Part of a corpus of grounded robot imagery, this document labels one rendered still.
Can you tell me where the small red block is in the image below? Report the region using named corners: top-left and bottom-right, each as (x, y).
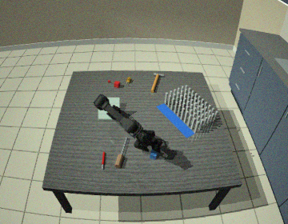
top-left (114, 81), bottom-right (120, 88)

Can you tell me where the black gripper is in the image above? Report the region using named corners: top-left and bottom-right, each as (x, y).
top-left (134, 139), bottom-right (162, 153)

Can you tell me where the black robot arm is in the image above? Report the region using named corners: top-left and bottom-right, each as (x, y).
top-left (94, 94), bottom-right (155, 145)

